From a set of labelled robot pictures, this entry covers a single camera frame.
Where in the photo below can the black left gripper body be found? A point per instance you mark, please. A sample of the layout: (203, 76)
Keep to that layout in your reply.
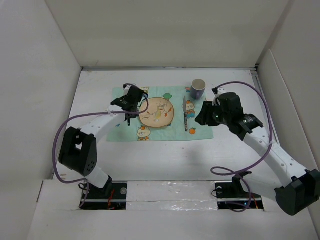
(135, 115)

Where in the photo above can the steak knife black blade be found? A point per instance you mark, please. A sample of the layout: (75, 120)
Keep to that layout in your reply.
(184, 107)

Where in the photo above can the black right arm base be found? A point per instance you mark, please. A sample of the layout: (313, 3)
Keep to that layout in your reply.
(231, 195)

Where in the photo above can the purple ceramic cup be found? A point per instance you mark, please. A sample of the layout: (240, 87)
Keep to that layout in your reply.
(197, 89)

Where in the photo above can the beige patterned plate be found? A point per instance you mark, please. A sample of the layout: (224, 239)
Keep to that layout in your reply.
(158, 114)

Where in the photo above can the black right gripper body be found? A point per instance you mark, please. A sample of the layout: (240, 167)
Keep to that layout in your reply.
(215, 116)

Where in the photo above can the mint green cartoon cloth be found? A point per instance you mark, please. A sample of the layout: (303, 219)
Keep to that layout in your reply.
(173, 132)

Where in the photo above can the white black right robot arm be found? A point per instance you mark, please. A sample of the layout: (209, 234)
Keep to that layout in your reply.
(276, 176)

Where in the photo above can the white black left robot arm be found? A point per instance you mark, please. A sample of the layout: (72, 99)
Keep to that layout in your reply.
(78, 151)

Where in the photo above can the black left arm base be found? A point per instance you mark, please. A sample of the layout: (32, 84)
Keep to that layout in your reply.
(112, 197)

